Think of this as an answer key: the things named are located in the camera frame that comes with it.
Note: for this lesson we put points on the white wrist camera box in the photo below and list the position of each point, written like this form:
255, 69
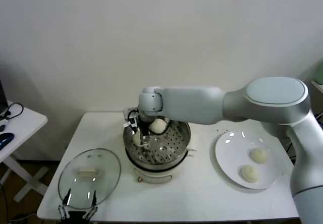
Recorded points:
132, 123

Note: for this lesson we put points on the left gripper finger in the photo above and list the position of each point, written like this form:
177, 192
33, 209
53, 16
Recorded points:
94, 197
67, 196

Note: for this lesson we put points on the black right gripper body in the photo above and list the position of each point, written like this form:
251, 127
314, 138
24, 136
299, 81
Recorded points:
144, 126

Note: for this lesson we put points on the white round plate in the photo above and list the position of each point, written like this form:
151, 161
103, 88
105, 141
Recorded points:
227, 158

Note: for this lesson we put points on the white electric cooker pot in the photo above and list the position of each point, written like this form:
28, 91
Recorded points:
154, 176

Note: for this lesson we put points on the white folding side table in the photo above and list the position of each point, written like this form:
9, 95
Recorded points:
27, 123

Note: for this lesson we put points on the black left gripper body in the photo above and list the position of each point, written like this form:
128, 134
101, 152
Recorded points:
77, 217

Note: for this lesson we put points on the pale green container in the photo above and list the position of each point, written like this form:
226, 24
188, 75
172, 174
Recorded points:
319, 72

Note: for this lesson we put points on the light blue right robot arm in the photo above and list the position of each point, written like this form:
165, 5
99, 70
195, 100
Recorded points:
191, 103

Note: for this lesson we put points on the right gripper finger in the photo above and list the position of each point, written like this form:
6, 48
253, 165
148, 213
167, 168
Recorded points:
145, 141

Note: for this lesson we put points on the blue computer mouse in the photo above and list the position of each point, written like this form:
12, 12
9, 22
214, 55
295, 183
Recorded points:
5, 139

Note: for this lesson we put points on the stainless steel steamer basket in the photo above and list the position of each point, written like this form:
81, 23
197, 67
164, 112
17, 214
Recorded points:
171, 138

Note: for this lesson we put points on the white plug adapter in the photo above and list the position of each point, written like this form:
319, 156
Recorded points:
3, 120

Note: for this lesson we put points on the white steamed baozi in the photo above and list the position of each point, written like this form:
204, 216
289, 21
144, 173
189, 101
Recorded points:
249, 173
258, 155
136, 139
159, 126

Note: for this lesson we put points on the white shelf board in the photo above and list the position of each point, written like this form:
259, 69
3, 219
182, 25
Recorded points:
318, 86

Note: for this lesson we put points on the black laptop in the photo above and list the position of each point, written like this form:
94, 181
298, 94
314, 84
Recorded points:
2, 98

